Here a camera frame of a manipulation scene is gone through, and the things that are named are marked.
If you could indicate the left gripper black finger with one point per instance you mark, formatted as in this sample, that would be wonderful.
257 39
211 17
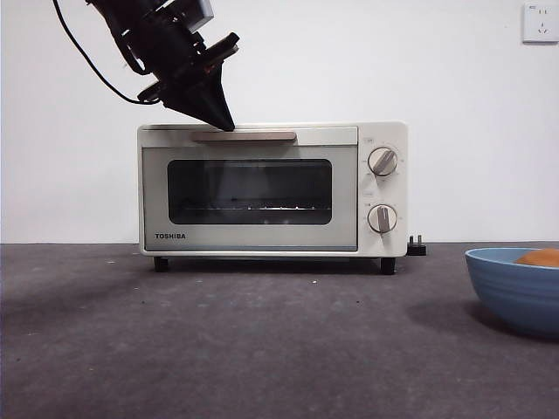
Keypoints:
192 102
218 91

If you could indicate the blue ribbed bowl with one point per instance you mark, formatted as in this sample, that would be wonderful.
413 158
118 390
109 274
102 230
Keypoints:
515 297

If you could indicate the brown potato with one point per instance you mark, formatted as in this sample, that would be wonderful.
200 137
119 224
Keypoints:
539 257

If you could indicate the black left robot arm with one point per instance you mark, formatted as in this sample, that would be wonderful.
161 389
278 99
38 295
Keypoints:
131 15

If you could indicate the black oven foot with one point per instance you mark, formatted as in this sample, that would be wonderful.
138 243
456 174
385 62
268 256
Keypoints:
160 264
388 265

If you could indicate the cream Toshiba toaster oven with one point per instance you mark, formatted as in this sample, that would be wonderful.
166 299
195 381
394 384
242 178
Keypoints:
384 131

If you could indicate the cream round oven knob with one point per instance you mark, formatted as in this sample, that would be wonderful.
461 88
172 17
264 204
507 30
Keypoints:
382 161
382 218

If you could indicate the black power plug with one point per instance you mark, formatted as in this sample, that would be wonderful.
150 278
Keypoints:
418 249

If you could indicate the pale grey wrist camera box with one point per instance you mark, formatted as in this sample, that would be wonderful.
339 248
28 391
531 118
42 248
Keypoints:
203 11

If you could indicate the white wall socket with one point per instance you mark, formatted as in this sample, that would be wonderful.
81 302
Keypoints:
541 24

